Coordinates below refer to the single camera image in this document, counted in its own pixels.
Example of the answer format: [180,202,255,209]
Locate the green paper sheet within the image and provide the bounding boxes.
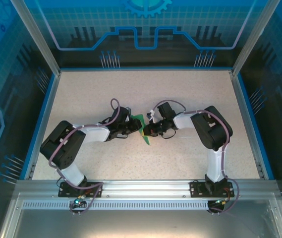
[130,114,152,146]

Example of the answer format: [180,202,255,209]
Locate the left circuit board green light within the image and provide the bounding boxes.
[73,196,86,208]

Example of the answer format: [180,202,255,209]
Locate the grey metal shelf panel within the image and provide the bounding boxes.
[0,192,282,238]

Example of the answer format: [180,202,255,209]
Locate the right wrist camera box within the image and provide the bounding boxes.
[145,109,157,122]

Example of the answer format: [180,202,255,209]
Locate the aluminium mounting rail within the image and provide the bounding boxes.
[15,179,279,199]

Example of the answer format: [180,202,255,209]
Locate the slotted grey cable duct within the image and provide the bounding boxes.
[21,201,273,211]

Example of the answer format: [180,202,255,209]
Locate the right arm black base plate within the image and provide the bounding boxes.
[190,180,235,198]

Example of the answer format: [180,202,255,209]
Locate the left aluminium side rail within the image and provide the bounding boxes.
[23,70,62,180]

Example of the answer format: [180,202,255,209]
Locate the aluminium side rail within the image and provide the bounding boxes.
[23,70,62,180]
[229,70,268,179]

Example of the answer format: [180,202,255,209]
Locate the right aluminium side rail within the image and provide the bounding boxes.
[229,70,268,179]

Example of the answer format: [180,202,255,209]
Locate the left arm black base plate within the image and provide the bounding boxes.
[58,181,104,198]

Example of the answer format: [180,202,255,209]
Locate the left aluminium frame post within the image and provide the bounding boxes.
[10,0,62,76]

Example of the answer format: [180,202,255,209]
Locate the aluminium frame post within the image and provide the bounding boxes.
[230,0,282,77]
[10,0,62,76]

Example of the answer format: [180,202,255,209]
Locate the right aluminium frame post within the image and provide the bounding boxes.
[230,0,282,77]

